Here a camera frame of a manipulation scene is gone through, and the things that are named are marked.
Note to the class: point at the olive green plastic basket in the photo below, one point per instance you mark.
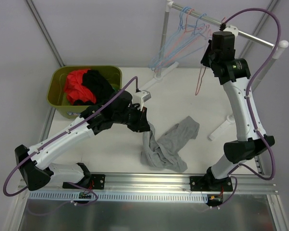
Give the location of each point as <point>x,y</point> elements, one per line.
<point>56,96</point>

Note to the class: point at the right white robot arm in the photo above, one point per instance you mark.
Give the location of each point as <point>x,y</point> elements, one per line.
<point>252,140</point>

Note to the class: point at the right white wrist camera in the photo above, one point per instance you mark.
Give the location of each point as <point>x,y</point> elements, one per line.
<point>229,28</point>

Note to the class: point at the grey tank top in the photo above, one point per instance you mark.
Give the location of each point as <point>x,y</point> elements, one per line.
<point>163,153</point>

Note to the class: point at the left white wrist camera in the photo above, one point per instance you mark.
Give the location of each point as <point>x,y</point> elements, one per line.
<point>141,97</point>

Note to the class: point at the red tank top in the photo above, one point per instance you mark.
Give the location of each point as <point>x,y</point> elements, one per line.
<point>76,93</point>

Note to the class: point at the green tank top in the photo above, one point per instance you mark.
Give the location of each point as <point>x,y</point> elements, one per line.
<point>115,87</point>

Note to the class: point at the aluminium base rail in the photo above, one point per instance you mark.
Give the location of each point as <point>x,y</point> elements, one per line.
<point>164,183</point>

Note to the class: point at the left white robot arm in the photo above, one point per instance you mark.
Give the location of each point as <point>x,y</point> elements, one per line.
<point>36,163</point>

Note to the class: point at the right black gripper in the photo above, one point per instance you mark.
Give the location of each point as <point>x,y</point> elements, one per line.
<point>207,57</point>

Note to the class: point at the white slotted cable duct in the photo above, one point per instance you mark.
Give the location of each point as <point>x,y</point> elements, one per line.
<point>121,196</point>

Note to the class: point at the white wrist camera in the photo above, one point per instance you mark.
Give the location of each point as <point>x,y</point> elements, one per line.
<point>229,28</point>
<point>141,97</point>

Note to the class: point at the black tank top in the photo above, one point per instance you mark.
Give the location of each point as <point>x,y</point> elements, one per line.
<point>97,85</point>

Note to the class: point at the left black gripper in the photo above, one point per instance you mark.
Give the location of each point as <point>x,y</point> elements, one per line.
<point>139,119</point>

